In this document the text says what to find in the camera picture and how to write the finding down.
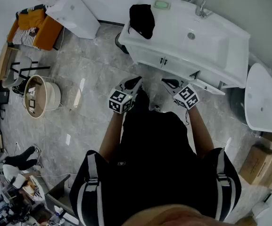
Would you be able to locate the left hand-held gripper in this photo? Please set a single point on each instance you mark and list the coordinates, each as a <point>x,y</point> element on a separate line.
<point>120,101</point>

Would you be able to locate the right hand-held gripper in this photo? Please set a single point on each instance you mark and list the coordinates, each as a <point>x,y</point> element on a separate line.
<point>186,95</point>

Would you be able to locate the black fabric bag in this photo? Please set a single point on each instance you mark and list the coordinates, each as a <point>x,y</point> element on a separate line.
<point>141,20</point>

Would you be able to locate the person's left forearm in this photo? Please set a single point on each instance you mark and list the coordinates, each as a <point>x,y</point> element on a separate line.
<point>109,135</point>

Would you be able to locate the person's right forearm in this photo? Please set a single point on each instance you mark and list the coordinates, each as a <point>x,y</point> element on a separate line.
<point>201,133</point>

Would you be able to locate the black trash bin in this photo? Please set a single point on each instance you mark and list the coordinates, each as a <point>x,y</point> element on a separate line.
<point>119,45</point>

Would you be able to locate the white sink vanity cabinet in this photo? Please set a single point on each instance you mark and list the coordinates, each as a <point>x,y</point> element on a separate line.
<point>168,29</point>

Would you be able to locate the green soap bar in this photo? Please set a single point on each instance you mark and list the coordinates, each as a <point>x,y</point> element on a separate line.
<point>161,4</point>

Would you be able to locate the chrome faucet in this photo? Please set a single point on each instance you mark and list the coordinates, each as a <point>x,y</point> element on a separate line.
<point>200,9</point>

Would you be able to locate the person's black clothed body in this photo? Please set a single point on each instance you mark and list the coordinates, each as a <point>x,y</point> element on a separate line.
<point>154,161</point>

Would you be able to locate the round white coffee table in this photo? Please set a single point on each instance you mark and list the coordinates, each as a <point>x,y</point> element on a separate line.
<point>53,95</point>

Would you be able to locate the white water dispenser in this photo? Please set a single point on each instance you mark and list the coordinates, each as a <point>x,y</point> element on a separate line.
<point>79,18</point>

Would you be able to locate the orange sofa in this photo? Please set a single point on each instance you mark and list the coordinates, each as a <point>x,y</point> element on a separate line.
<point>48,34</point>

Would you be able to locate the grey chair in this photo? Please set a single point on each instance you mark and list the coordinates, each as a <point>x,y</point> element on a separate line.
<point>23,62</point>

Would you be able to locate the white striped pillow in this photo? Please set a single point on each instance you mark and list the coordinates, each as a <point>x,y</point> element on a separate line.
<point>22,37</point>

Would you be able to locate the orange cushion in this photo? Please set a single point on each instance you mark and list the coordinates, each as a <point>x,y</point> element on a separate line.
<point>32,19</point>

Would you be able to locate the large cardboard box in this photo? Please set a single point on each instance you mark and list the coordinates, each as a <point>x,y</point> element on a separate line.
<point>258,166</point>

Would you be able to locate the black striped cushion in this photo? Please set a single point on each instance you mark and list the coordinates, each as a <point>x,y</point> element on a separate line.
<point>29,9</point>

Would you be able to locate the grey cabinet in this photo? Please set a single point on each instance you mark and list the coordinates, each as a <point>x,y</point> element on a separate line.
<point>58,189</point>

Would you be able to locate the wooden table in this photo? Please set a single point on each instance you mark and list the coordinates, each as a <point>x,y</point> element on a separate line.
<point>5,60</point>

